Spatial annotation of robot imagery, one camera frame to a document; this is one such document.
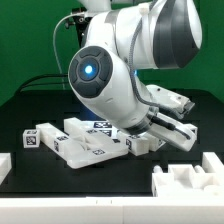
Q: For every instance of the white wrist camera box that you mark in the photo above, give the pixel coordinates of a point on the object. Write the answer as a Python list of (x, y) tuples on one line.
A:
[(170, 99)]

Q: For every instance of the white right fence rail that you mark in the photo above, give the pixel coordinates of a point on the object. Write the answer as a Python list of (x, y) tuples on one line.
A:
[(212, 164)]

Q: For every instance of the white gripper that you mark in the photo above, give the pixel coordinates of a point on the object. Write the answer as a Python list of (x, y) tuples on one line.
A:
[(172, 131)]

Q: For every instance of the white tagged cube nut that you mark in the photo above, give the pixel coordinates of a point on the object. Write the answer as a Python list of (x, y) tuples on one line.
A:
[(31, 138)]

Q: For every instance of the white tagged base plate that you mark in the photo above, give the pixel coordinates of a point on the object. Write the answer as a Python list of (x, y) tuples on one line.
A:
[(103, 126)]

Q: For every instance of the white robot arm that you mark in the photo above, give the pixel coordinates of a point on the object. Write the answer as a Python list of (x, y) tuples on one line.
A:
[(161, 34)]

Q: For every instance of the white chair back frame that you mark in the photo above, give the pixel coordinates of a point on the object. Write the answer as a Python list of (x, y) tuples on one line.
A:
[(80, 144)]

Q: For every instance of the white left fence rail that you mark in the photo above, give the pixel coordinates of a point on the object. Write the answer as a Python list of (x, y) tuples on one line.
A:
[(5, 165)]

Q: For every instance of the white chair seat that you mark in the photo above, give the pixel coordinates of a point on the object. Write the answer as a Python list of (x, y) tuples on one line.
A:
[(186, 181)]

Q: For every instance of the white fence rail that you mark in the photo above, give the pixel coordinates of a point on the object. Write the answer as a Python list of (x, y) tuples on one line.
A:
[(5, 165), (212, 164), (110, 211)]

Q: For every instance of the white front fence rail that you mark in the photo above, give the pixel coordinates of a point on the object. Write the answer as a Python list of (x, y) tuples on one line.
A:
[(110, 211)]

